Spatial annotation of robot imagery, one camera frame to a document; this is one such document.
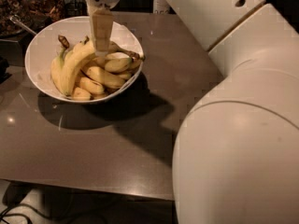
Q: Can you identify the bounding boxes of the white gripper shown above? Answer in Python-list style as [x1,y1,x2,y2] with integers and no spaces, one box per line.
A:
[85,0,120,57]

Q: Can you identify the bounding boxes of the large curved yellow banana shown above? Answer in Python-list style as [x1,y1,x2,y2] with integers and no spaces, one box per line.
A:
[59,35,141,97]

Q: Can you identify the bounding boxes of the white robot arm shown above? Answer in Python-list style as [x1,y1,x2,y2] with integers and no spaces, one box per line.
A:
[165,0,299,224]

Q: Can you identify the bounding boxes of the small yellow banana right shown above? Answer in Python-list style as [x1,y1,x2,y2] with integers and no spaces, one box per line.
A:
[105,58,132,73]

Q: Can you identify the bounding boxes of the yellow banana centre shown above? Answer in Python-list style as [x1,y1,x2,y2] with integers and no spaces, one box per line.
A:
[82,63,125,89]

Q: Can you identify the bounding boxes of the yellow banana left edge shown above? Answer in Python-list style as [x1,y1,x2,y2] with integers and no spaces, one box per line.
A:
[50,35,69,92]

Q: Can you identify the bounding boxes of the yellow banana lower middle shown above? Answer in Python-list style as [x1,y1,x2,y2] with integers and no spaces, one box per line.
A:
[76,73,105,95]

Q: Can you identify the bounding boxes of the white bowl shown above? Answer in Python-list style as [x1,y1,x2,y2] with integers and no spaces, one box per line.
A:
[25,16,143,104]

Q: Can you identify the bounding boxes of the yellow banana bottom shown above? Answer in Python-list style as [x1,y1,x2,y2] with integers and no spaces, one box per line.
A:
[72,87,91,101]

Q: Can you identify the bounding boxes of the glass jar with snacks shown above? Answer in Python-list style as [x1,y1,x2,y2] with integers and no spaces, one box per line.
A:
[26,0,65,22]

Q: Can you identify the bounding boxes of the metal spoon handle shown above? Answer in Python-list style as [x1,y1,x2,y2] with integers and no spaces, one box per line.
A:
[9,15,36,35]

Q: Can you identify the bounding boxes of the black cables on floor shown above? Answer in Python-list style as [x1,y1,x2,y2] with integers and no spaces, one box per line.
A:
[0,184,120,224]

